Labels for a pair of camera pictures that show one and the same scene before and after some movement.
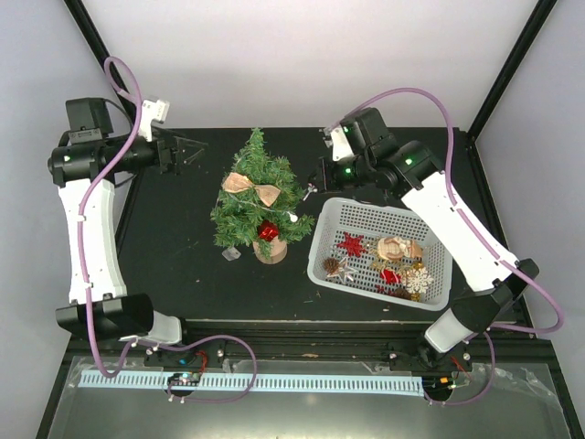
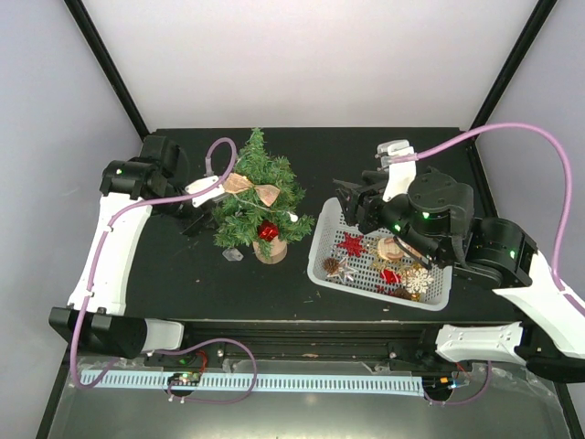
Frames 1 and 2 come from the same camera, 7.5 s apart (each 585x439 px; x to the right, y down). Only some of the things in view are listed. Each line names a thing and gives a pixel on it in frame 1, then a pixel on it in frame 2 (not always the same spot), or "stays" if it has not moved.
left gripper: x=175 y=146 -> x=196 y=222
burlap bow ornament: x=235 y=183 stays
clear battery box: x=231 y=253 stays
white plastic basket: x=379 y=251 stays
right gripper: x=324 y=184 -> x=366 y=199
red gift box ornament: x=268 y=230 stays
